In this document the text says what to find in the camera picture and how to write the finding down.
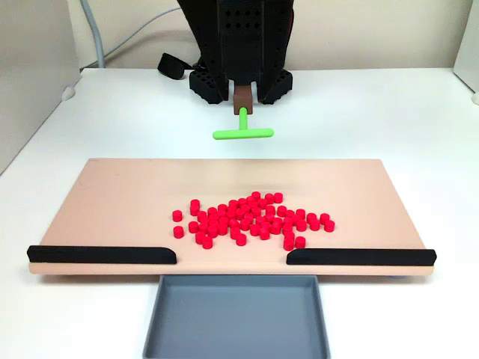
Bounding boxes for thick gray cable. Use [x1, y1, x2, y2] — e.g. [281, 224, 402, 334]
[79, 0, 106, 69]

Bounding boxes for green tool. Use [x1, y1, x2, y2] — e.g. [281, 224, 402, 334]
[212, 85, 275, 141]

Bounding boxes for black table clamp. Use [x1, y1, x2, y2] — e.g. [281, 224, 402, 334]
[156, 52, 195, 80]

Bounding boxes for gray shallow tray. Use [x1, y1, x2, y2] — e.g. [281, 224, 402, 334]
[141, 274, 332, 359]

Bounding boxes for white side panel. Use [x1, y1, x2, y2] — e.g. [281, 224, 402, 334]
[452, 0, 479, 94]

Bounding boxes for thin gray cable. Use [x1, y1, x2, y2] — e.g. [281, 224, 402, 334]
[101, 6, 188, 61]

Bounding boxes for beige flat board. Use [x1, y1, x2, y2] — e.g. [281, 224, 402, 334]
[28, 158, 437, 278]

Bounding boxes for black foam rail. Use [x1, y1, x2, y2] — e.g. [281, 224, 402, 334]
[286, 248, 437, 267]
[26, 245, 177, 266]

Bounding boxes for beige side panel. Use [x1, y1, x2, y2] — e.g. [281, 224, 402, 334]
[0, 0, 82, 177]

